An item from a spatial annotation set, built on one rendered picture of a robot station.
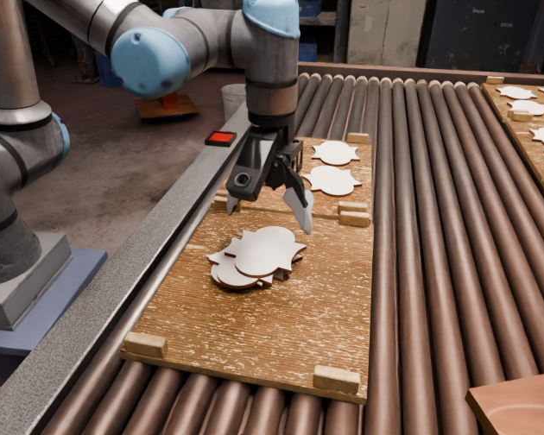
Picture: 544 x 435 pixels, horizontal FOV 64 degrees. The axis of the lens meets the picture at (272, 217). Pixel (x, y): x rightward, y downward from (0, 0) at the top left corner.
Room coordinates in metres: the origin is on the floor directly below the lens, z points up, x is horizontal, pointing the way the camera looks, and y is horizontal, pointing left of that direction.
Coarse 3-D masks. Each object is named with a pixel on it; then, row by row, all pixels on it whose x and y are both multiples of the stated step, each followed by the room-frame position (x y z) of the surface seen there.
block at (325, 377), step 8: (320, 368) 0.37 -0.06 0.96; (328, 368) 0.37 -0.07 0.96; (336, 368) 0.37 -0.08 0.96; (320, 376) 0.36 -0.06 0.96; (328, 376) 0.36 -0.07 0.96; (336, 376) 0.35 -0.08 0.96; (344, 376) 0.35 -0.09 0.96; (352, 376) 0.35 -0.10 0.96; (320, 384) 0.36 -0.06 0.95; (328, 384) 0.35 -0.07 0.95; (336, 384) 0.35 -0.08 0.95; (344, 384) 0.35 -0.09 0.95; (352, 384) 0.35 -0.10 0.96; (352, 392) 0.35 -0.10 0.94
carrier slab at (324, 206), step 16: (304, 144) 1.14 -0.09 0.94; (320, 144) 1.14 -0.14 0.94; (352, 144) 1.14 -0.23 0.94; (368, 144) 1.14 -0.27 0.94; (304, 160) 1.04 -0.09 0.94; (368, 160) 1.04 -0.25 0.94; (352, 176) 0.95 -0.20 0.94; (368, 176) 0.95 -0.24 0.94; (272, 192) 0.87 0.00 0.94; (320, 192) 0.87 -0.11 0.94; (352, 192) 0.87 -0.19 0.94; (368, 192) 0.87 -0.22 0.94; (256, 208) 0.81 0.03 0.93; (272, 208) 0.80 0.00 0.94; (288, 208) 0.80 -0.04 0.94; (320, 208) 0.80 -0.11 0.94; (336, 208) 0.80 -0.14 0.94; (368, 208) 0.80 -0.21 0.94
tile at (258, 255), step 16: (240, 240) 0.64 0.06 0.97; (256, 240) 0.64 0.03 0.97; (272, 240) 0.64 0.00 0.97; (288, 240) 0.64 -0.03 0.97; (240, 256) 0.59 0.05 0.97; (256, 256) 0.59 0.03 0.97; (272, 256) 0.59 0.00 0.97; (288, 256) 0.59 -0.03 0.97; (240, 272) 0.56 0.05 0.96; (256, 272) 0.55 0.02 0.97; (272, 272) 0.55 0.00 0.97; (288, 272) 0.56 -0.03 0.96
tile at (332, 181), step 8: (320, 168) 0.98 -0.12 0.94; (328, 168) 0.98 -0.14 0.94; (336, 168) 0.98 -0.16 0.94; (304, 176) 0.94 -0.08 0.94; (312, 176) 0.94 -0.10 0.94; (320, 176) 0.94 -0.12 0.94; (328, 176) 0.94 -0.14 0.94; (336, 176) 0.94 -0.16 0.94; (344, 176) 0.94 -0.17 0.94; (312, 184) 0.90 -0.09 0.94; (320, 184) 0.90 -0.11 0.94; (328, 184) 0.90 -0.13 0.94; (336, 184) 0.90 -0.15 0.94; (344, 184) 0.90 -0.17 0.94; (352, 184) 0.90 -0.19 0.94; (360, 184) 0.90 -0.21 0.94; (328, 192) 0.86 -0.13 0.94; (336, 192) 0.86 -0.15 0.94; (344, 192) 0.86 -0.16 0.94
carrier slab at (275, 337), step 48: (192, 240) 0.69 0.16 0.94; (336, 240) 0.69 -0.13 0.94; (192, 288) 0.55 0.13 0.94; (288, 288) 0.55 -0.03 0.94; (336, 288) 0.55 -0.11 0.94; (192, 336) 0.45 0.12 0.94; (240, 336) 0.45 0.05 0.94; (288, 336) 0.45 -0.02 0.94; (336, 336) 0.45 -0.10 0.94; (288, 384) 0.36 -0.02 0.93
